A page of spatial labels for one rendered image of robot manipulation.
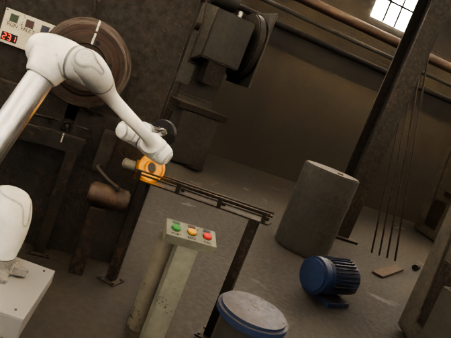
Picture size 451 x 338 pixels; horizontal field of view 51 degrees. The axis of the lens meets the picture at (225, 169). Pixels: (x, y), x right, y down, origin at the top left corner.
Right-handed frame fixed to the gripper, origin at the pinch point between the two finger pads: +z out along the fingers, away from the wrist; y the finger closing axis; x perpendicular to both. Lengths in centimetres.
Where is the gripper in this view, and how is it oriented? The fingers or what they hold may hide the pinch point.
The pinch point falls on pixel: (164, 131)
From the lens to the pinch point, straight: 257.3
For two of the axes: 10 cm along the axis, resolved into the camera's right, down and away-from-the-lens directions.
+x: 3.4, -9.2, -2.0
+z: 3.5, -0.7, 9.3
